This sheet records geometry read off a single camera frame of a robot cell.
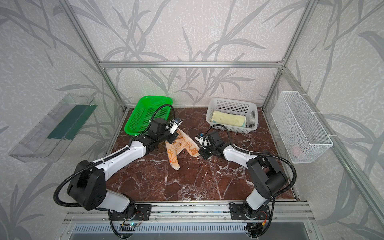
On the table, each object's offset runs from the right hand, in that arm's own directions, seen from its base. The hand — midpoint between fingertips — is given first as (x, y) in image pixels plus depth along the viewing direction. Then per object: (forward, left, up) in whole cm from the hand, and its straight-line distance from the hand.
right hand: (200, 146), depth 92 cm
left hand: (+8, +13, +13) cm, 20 cm away
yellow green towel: (+27, -14, -3) cm, 31 cm away
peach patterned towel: (+4, +11, -1) cm, 11 cm away
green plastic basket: (+37, +44, -5) cm, 57 cm away
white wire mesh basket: (-12, -43, +29) cm, 53 cm away
